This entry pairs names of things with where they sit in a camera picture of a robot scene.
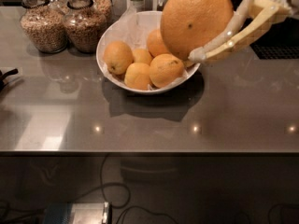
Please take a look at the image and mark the large orange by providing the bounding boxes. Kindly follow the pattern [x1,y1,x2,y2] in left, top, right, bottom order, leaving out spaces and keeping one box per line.
[160,0,234,60]

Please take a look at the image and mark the front left orange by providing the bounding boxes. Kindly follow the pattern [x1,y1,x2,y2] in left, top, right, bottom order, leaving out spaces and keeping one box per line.
[124,63,151,91]

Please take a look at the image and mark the black handle at left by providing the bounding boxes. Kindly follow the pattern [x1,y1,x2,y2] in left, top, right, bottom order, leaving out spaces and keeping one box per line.
[0,68,19,91]

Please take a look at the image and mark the black cable on floor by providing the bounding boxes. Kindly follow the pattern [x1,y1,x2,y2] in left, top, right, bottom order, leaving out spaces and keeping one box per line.
[0,154,178,224]

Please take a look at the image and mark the silver box under table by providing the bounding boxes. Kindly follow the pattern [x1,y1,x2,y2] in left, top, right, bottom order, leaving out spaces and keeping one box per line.
[42,202,112,224]

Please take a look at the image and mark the back glass grain jar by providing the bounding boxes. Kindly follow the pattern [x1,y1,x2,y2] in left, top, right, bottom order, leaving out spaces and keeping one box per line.
[93,0,112,22]

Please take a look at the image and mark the glass grain jar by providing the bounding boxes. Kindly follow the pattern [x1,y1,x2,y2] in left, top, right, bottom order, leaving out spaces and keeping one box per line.
[93,0,112,22]
[63,0,107,53]
[20,0,68,53]

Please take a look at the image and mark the left glass grain jar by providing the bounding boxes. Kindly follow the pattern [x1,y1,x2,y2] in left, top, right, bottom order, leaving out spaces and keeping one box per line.
[20,0,68,53]

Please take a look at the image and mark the black rubber mat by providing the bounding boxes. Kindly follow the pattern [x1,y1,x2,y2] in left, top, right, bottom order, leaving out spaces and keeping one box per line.
[250,18,299,60]

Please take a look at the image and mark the white ceramic bowl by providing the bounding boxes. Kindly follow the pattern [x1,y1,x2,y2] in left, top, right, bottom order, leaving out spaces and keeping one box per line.
[96,11,200,95]

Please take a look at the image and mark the middle glass grain jar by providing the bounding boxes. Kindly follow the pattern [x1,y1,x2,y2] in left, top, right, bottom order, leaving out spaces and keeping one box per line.
[63,0,107,53]

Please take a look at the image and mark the front right orange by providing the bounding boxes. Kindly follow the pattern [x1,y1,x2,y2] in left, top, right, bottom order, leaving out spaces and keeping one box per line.
[149,53,185,88]

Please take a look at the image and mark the back orange in bowl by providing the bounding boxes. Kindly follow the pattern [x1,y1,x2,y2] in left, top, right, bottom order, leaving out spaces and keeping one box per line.
[147,29,169,57]

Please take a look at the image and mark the white paper bowl liner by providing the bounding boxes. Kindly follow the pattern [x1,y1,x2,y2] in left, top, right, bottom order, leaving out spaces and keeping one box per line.
[96,8,198,94]

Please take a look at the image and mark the orange in bowl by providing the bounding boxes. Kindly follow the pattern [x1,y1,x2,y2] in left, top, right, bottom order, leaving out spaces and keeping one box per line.
[147,29,169,57]
[103,40,134,75]
[133,49,152,64]

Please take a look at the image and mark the yellow soft gripper finger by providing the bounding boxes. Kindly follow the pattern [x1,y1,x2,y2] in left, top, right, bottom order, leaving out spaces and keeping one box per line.
[188,0,291,63]

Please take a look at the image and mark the left orange in bowl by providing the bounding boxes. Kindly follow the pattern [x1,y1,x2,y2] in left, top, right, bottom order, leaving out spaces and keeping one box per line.
[103,40,134,75]

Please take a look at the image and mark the right orange in bowl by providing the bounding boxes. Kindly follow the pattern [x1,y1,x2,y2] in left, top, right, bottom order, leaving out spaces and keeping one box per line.
[133,49,152,64]

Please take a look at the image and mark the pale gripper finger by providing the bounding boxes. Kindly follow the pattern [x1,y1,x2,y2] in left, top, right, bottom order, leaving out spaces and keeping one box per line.
[202,0,253,52]

